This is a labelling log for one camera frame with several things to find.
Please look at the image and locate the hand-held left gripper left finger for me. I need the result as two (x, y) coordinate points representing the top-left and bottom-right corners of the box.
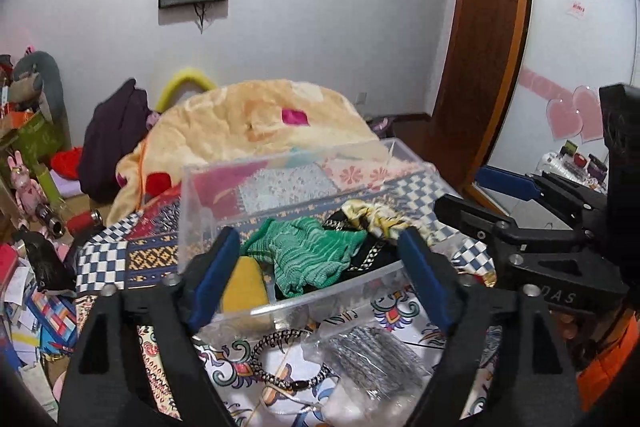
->
(57, 227), (241, 427)

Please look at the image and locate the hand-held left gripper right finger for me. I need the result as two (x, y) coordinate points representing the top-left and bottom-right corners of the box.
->
(397, 227), (583, 427)

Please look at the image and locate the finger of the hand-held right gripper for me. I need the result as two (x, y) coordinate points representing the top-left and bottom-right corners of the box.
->
(434, 193), (629, 314)
(474, 166), (609, 231)

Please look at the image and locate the green knit cloth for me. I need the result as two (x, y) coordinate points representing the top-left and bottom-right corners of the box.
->
(242, 217), (369, 299)

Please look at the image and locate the clear plastic storage box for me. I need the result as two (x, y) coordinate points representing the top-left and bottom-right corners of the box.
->
(180, 138), (466, 339)

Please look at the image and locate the person's right forearm orange sleeve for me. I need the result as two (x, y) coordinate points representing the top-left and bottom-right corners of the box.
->
(575, 302), (640, 420)

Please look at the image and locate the person's right hand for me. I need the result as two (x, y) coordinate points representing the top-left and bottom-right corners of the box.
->
(549, 311), (590, 344)

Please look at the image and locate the yellow sponge cloth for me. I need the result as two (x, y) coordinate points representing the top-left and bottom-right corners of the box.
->
(220, 256), (269, 316)

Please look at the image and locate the shelf of cosmetic jars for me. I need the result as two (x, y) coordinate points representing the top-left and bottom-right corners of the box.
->
(537, 139), (609, 196)

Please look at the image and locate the black gold patterned scarf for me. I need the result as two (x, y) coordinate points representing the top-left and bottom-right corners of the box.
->
(322, 207), (402, 279)

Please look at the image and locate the blue checkered patchwork sheet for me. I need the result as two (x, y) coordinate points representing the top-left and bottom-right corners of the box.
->
(75, 157), (501, 295)

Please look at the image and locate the yellow floral silk scarf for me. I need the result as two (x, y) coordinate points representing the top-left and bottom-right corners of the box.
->
(340, 199), (419, 241)

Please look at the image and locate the clear bag of hairpins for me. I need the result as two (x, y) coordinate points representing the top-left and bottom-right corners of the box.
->
(302, 322), (434, 401)

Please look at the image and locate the black white braided hair band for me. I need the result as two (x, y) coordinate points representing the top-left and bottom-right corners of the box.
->
(248, 329), (337, 391)

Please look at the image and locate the brown wooden door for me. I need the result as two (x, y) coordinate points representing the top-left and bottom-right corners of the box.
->
(390, 0), (534, 208)

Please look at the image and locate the red thermos bottle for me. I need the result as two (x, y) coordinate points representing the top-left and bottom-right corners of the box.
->
(67, 209), (106, 236)

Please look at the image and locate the yellow fleece blanket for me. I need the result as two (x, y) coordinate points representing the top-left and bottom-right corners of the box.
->
(107, 79), (397, 228)

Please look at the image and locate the black bag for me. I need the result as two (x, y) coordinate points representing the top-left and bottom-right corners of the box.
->
(15, 229), (77, 294)

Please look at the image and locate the dark purple jacket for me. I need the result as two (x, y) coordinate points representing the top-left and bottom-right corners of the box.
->
(79, 78), (154, 202)

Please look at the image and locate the red cloth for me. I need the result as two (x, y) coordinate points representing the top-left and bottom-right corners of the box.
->
(50, 147), (84, 180)

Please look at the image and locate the pile of papers and books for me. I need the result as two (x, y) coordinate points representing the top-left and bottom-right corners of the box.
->
(0, 242), (82, 380)

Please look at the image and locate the yellow foam tube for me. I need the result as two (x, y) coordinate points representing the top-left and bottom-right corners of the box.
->
(156, 68), (219, 112)

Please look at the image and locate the pink rabbit toy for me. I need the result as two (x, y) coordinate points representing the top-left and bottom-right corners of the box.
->
(7, 152), (46, 224)

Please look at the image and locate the green cardboard box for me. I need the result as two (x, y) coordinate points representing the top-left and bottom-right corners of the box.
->
(0, 111), (66, 168)

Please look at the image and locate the grey plush toy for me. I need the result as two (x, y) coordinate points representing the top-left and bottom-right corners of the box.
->
(12, 51), (71, 148)

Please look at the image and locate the pink heart wall sticker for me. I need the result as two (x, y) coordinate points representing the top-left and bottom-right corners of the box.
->
(572, 86), (606, 143)
(547, 94), (584, 139)

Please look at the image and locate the black hanging cable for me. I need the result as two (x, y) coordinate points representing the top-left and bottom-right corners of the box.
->
(193, 2), (211, 34)

